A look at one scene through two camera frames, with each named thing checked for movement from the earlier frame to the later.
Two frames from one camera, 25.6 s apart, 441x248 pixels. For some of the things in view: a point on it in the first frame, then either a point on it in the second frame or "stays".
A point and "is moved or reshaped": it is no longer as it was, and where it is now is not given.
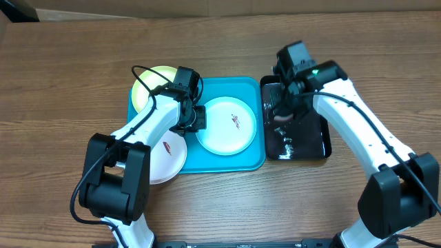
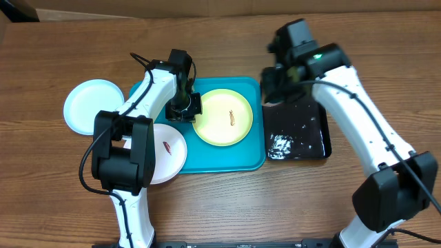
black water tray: x=293 y=129 stays
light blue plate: x=231 y=126 → x=86 y=99
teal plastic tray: x=200 y=159 stays
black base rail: x=305 y=243 stays
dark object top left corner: x=18 y=11 stays
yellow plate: x=148 y=80 is moved or reshaped
